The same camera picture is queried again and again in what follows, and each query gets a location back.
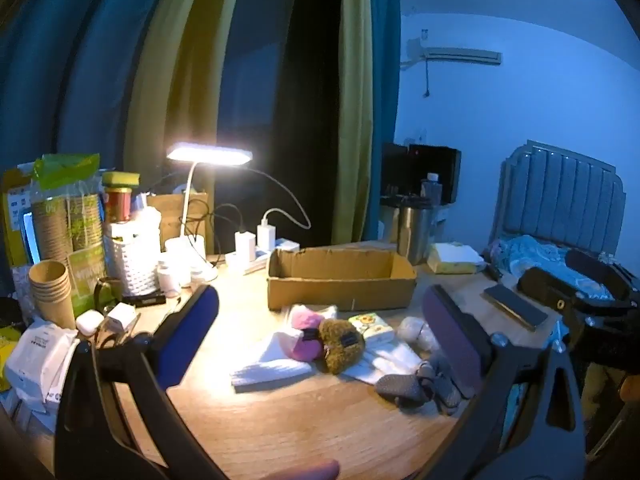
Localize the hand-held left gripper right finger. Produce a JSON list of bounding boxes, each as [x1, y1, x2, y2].
[[415, 285, 586, 480]]

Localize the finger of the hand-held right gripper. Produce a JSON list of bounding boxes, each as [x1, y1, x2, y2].
[[565, 250, 632, 302], [516, 267, 576, 312]]

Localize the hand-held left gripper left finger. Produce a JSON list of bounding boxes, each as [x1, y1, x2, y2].
[[54, 284, 231, 480]]

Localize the grey socks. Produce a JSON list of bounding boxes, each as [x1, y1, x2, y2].
[[375, 350, 464, 416]]

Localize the brown plush toy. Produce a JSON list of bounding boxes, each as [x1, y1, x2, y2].
[[318, 318, 366, 375]]

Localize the pink plush toy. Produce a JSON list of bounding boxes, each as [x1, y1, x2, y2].
[[289, 305, 327, 362]]

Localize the person's left hand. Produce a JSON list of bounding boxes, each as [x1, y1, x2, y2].
[[250, 460, 342, 480]]

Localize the blue printed blanket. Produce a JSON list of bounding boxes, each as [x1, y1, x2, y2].
[[486, 234, 617, 302]]

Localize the dark phone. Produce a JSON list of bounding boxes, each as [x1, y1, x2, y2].
[[481, 283, 550, 331]]

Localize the small black device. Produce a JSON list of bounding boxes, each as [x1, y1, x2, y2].
[[122, 292, 167, 307]]

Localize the white sock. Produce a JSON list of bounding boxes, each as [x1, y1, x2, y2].
[[348, 339, 425, 386], [230, 331, 314, 389]]

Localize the white plug adapter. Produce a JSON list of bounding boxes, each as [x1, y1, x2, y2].
[[103, 302, 137, 334]]

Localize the sunflower print tissue pack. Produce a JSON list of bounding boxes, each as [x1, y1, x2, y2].
[[347, 312, 396, 345]]

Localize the grey padded headboard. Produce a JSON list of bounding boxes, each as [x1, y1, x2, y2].
[[492, 139, 627, 257]]

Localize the yellow printed tissue pack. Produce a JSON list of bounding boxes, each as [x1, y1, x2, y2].
[[426, 242, 486, 275]]

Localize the white woven basket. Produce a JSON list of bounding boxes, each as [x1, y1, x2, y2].
[[103, 221, 161, 297]]

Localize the white earbud case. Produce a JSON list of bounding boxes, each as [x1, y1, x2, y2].
[[75, 310, 105, 337]]

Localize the brown cardboard box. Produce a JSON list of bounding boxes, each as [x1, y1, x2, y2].
[[146, 190, 209, 254]]

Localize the stainless steel tumbler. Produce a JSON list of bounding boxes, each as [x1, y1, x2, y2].
[[397, 202, 434, 266]]

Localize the white power strip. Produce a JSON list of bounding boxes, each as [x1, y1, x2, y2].
[[224, 239, 301, 276]]

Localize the red jar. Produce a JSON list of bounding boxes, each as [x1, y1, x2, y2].
[[102, 185, 134, 224]]

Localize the stack of paper cups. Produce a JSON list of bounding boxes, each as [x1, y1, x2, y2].
[[28, 260, 77, 331]]

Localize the clear plastic water bottle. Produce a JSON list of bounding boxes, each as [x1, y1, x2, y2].
[[421, 172, 444, 206]]

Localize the white tissue packs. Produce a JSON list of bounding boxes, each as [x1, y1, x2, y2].
[[4, 322, 79, 417]]

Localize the green wrapped paper cup pack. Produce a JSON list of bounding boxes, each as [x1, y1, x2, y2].
[[30, 153, 109, 312]]

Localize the black monitor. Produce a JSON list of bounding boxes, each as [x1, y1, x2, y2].
[[382, 142, 462, 206]]

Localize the yellow green sponge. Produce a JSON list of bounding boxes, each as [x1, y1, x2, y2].
[[101, 170, 141, 189]]

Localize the white desk lamp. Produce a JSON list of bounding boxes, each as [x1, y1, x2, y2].
[[164, 142, 252, 283]]

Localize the yellow package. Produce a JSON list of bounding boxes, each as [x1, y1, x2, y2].
[[0, 167, 34, 267]]

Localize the white air conditioner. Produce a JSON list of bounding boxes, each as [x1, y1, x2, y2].
[[421, 47, 503, 66]]

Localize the black cable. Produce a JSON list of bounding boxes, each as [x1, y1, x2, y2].
[[177, 199, 244, 256]]

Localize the white charging cable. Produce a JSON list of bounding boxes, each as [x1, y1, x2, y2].
[[247, 166, 312, 231]]

